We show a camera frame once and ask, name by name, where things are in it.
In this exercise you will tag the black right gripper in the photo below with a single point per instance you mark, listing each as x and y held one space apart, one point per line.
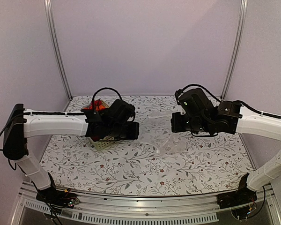
175 127

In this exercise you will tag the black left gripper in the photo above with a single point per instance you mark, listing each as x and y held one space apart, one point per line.
135 133

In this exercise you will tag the clear dotted zip top bag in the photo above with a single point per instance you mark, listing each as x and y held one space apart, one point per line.
156 130

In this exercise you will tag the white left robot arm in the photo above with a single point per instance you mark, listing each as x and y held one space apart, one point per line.
95 122

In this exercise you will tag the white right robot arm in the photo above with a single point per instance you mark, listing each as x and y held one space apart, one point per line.
230 117

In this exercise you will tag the beige perforated plastic basket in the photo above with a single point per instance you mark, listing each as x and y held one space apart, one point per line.
102 143

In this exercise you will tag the red strawberry bunch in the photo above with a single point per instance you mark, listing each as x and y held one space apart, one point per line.
97 105

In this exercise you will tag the floral patterned table mat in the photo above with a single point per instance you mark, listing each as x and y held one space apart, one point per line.
207 165

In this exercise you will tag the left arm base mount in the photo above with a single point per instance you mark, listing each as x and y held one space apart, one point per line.
58 198

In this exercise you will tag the right aluminium corner post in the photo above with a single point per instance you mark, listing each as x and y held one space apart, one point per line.
236 47

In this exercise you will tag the aluminium corner post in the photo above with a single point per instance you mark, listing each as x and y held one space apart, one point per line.
236 47
56 48

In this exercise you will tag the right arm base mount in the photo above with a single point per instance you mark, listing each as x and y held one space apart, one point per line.
235 198

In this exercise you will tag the aluminium front rail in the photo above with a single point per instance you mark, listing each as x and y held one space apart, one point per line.
108 209

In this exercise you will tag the left aluminium corner post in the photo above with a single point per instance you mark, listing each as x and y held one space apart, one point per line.
56 48

